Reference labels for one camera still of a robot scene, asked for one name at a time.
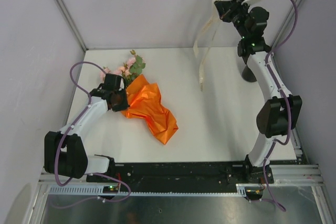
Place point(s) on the aluminium frame rail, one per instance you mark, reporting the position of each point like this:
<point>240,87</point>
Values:
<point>71,24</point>

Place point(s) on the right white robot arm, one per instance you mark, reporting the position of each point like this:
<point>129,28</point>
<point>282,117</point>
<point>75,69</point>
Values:
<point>279,115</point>

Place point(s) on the black cylindrical vase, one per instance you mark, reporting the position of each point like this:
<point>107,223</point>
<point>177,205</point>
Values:
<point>248,75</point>

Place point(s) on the orange flower bouquet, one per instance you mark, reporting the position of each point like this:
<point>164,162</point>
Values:
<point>144,99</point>

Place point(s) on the grey slotted cable duct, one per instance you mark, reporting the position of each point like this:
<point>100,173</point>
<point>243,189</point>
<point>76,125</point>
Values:
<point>109,190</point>

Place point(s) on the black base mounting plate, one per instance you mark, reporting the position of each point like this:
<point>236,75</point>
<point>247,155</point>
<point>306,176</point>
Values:
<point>190,176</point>

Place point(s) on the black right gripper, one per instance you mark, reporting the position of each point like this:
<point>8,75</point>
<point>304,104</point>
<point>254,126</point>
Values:
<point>226,9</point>

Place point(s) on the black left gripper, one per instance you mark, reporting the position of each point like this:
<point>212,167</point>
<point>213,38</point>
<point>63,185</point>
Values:
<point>122,91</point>

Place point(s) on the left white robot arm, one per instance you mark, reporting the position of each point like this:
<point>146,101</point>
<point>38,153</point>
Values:
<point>64,151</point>

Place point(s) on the cream printed ribbon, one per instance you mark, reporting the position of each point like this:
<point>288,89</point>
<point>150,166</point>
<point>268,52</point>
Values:
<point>204,41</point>

